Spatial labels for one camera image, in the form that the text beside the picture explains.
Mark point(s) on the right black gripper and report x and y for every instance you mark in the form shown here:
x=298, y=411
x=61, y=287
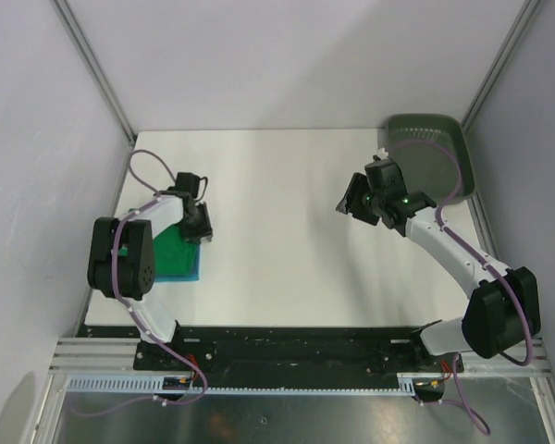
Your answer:
x=351, y=203

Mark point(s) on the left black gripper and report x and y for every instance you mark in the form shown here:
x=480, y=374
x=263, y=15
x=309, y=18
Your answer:
x=203, y=230

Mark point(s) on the green t shirt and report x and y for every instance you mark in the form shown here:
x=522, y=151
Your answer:
x=163, y=222

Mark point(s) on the blue t shirt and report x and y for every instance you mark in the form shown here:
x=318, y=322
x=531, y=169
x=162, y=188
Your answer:
x=177, y=263

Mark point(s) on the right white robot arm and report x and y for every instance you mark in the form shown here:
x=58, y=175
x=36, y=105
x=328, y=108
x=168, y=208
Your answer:
x=503, y=308

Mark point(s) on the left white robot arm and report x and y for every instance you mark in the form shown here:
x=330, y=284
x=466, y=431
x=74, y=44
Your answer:
x=121, y=266

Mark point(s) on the grey plastic tray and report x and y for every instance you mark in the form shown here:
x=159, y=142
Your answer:
x=432, y=152

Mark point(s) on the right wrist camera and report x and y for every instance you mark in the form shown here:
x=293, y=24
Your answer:
x=382, y=154

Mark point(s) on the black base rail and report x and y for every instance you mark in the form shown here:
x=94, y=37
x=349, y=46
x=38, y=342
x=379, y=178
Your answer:
x=389, y=350

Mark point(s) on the grey slotted cable duct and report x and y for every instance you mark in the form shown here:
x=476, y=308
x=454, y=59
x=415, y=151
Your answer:
x=175, y=385

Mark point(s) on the right aluminium frame post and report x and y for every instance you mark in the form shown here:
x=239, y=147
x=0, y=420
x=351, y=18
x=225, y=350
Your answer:
x=514, y=38

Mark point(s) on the aluminium frame post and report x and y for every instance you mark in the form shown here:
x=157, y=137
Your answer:
x=514, y=38
x=90, y=60

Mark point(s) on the left aluminium frame post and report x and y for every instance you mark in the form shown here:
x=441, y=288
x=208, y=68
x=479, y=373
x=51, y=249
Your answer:
x=90, y=60

